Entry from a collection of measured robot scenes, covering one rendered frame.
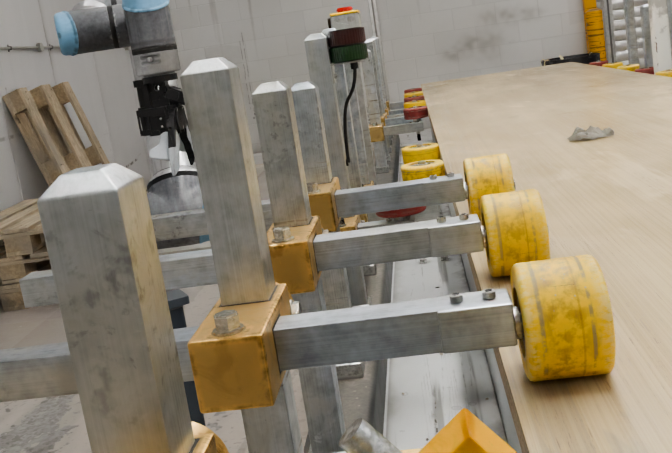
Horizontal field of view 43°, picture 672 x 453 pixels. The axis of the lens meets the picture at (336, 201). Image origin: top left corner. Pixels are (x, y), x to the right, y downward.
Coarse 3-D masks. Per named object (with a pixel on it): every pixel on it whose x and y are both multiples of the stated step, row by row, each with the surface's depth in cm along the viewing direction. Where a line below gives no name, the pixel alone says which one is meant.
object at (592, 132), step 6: (576, 132) 160; (582, 132) 157; (588, 132) 158; (594, 132) 158; (600, 132) 157; (606, 132) 158; (612, 132) 158; (570, 138) 159; (576, 138) 157; (582, 138) 157; (588, 138) 156; (594, 138) 157
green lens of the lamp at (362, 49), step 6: (336, 48) 130; (342, 48) 130; (348, 48) 130; (354, 48) 130; (360, 48) 130; (366, 48) 132; (330, 54) 132; (336, 54) 130; (342, 54) 130; (348, 54) 130; (354, 54) 130; (360, 54) 130; (366, 54) 131; (336, 60) 131; (342, 60) 130; (348, 60) 130
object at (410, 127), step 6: (384, 126) 282; (390, 126) 279; (396, 126) 279; (402, 126) 278; (408, 126) 278; (414, 126) 278; (420, 126) 278; (384, 132) 279; (390, 132) 279; (396, 132) 279; (402, 132) 279; (408, 132) 279
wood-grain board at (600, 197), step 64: (576, 64) 381; (448, 128) 211; (512, 128) 192; (640, 128) 162; (576, 192) 114; (640, 192) 108; (640, 256) 81; (640, 320) 65; (512, 384) 57; (576, 384) 56; (640, 384) 54; (576, 448) 48; (640, 448) 46
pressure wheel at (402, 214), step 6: (396, 210) 129; (402, 210) 129; (408, 210) 129; (414, 210) 129; (420, 210) 130; (378, 216) 132; (384, 216) 130; (390, 216) 129; (396, 216) 129; (402, 216) 129; (408, 216) 132
